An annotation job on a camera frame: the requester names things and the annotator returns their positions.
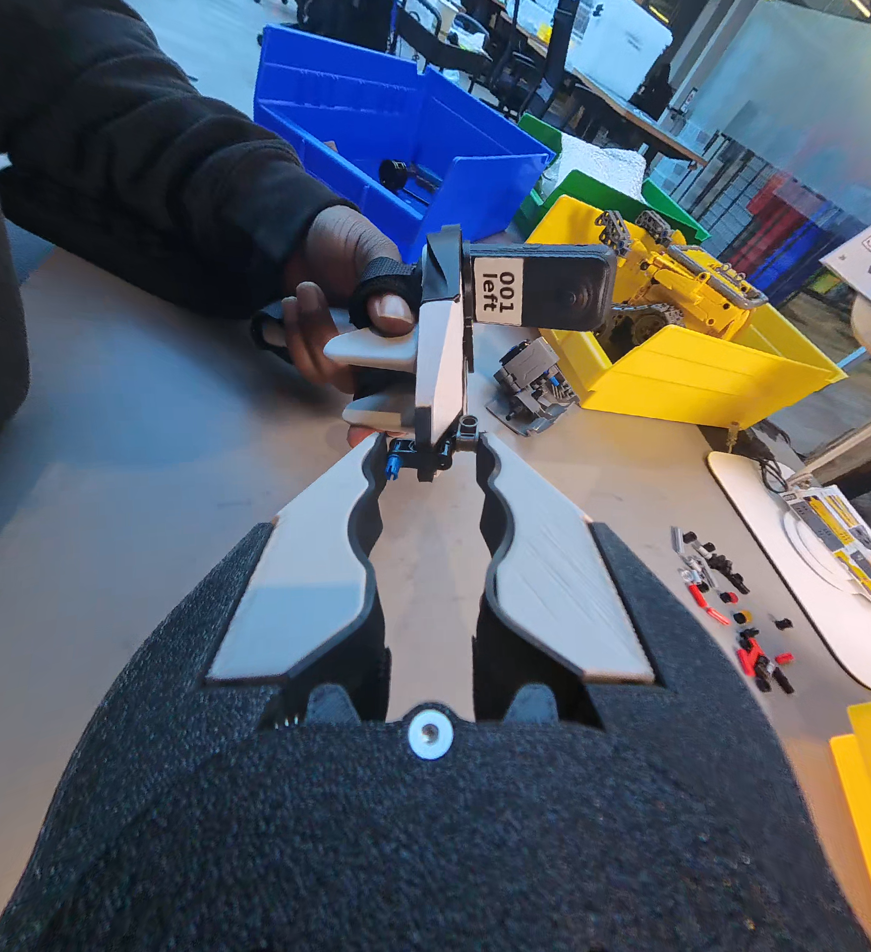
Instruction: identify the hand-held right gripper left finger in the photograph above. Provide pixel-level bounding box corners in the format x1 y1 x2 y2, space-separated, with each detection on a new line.
205 433 392 722

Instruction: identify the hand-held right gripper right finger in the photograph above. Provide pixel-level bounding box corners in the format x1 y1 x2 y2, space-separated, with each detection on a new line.
472 433 657 722

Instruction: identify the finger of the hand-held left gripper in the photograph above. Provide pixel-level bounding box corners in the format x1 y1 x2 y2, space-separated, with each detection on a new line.
414 297 471 456

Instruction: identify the black connector with blue pin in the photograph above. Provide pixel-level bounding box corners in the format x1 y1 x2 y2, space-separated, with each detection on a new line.
385 435 457 483

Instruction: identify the pile of small toy pieces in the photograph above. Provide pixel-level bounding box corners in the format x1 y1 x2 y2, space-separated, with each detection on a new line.
669 524 797 694

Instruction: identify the grey desk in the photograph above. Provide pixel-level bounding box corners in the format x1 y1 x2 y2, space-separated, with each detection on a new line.
0 245 871 952

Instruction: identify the person's left hand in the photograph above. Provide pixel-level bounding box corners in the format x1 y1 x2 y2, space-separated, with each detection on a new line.
281 204 415 449

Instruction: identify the grey toy cab assembly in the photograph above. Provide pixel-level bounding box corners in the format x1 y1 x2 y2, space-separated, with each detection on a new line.
486 337 581 437

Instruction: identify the green bin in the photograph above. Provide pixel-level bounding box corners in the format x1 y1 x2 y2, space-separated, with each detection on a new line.
513 112 711 246

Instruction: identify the yellow toy bulldozer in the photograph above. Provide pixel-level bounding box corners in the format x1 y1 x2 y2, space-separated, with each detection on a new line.
595 210 769 358

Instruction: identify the white foam sheet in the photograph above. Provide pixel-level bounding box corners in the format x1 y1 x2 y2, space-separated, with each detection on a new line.
547 132 648 202

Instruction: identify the wooden table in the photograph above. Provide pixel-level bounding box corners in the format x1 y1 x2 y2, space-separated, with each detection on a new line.
565 63 710 171

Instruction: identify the white book stand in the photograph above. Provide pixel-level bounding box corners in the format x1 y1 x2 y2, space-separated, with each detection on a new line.
706 294 871 693

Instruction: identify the white storage box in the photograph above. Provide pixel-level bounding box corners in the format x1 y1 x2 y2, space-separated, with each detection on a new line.
568 0 674 79

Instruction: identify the sticker sheet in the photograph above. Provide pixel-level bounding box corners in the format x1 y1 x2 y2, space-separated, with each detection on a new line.
781 483 871 614

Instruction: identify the blue bin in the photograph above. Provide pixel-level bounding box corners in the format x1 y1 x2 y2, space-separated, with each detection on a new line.
253 22 555 265

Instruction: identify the blue-grey chair seat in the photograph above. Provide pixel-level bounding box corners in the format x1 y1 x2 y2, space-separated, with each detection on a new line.
4 219 57 287

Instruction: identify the metal wire rack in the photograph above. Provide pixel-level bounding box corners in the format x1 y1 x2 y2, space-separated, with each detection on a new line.
706 130 871 302

